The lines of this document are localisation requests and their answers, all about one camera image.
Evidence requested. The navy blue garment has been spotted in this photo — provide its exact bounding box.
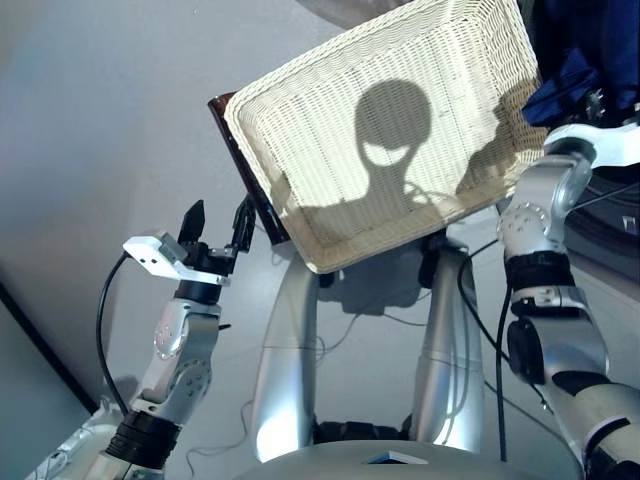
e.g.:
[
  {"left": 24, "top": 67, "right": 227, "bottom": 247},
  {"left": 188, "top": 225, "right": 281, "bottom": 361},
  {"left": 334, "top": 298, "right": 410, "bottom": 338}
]
[{"left": 521, "top": 29, "right": 640, "bottom": 126}]

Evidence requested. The pale woven basket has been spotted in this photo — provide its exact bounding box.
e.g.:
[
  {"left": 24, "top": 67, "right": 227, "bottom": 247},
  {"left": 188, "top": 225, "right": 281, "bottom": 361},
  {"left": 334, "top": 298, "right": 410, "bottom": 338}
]
[{"left": 223, "top": 0, "right": 551, "bottom": 275}]

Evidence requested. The grey washing machine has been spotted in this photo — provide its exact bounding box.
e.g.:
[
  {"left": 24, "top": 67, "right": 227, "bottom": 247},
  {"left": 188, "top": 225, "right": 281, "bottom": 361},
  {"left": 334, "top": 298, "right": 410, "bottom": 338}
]
[{"left": 519, "top": 0, "right": 640, "bottom": 281}]

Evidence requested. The silver robot leg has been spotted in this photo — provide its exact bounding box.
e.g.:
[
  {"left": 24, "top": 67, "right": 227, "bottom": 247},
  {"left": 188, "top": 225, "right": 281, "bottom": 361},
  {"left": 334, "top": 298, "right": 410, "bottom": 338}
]
[
  {"left": 249, "top": 269, "right": 321, "bottom": 464},
  {"left": 409, "top": 239, "right": 486, "bottom": 454}
]

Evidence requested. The silver robot torso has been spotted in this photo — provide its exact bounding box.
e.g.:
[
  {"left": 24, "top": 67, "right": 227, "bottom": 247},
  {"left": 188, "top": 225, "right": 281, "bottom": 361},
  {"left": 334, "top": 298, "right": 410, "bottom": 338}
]
[{"left": 234, "top": 439, "right": 576, "bottom": 480}]

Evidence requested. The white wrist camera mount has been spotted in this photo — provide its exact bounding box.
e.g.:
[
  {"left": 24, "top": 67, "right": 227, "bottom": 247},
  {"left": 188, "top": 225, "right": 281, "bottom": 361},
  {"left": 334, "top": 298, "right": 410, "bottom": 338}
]
[
  {"left": 542, "top": 122, "right": 640, "bottom": 169},
  {"left": 122, "top": 229, "right": 232, "bottom": 287}
]

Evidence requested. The thin floor wire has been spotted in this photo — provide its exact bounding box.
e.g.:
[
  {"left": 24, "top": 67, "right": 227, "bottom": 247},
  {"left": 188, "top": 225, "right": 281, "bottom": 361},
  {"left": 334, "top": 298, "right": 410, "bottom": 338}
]
[{"left": 184, "top": 244, "right": 431, "bottom": 476}]

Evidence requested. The black floor cable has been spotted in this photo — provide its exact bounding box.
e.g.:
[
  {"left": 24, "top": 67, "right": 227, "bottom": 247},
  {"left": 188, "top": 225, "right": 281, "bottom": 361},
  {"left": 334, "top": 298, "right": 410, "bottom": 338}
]
[{"left": 482, "top": 382, "right": 551, "bottom": 426}]

